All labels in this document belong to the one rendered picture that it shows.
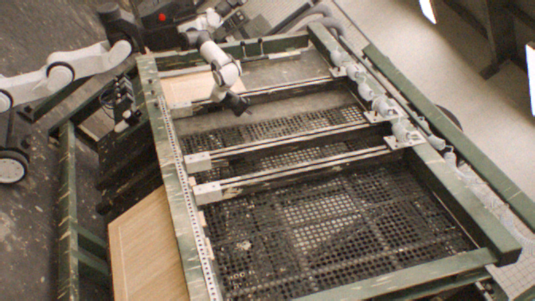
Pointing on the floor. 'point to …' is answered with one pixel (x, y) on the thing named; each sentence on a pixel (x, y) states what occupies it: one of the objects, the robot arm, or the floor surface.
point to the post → (58, 97)
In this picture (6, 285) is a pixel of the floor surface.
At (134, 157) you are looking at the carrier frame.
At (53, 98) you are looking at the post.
